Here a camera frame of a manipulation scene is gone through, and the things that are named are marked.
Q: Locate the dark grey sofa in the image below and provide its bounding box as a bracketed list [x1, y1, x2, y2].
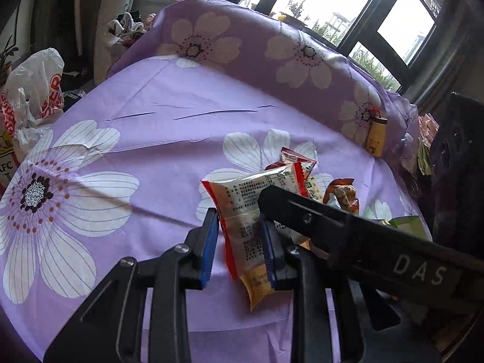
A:
[431, 93, 484, 243]

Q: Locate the purple floral bedsheet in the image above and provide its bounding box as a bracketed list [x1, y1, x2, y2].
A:
[0, 0, 433, 361]

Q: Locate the dark window frame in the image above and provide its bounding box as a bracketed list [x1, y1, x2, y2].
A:
[155, 0, 454, 91]

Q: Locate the white red plastic bag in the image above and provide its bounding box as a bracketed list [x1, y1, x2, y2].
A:
[0, 47, 65, 159]

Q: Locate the red snack packet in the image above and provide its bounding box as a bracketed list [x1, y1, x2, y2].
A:
[280, 147, 318, 182]

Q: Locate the white tall board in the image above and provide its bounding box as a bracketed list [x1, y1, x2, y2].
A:
[94, 0, 139, 84]

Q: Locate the pale green-print snack packet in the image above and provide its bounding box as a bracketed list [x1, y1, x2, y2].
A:
[304, 176, 326, 203]

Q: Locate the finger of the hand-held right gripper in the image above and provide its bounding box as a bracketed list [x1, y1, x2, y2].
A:
[258, 185, 361, 267]

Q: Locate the yellow bottle brown cap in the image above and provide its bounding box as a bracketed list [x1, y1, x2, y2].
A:
[364, 109, 389, 157]

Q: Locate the potted plant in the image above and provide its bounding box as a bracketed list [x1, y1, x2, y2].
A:
[0, 36, 19, 84]

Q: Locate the stack of folded cloths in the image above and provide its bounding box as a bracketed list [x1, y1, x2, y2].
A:
[416, 113, 441, 176]

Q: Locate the small plant pot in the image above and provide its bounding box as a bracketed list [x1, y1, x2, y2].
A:
[278, 0, 309, 27]

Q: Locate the red white paper bucket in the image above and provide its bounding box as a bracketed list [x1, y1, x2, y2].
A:
[0, 147, 21, 193]

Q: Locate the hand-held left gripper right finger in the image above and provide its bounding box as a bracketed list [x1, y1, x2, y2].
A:
[259, 214, 365, 363]

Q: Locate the clear plastic water bottle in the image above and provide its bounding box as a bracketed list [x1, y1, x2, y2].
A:
[399, 134, 417, 160]

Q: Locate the white red-edged snack packet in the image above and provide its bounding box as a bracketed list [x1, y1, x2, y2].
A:
[200, 162, 308, 311]

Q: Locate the orange panda snack packet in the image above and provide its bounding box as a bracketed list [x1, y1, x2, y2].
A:
[323, 178, 360, 216]

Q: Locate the green cardboard box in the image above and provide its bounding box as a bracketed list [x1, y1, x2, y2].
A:
[388, 215, 432, 240]

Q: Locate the black white cloth heap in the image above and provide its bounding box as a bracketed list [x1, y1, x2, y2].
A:
[106, 11, 152, 46]

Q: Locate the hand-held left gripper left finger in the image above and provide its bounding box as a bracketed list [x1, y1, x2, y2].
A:
[43, 207, 220, 363]

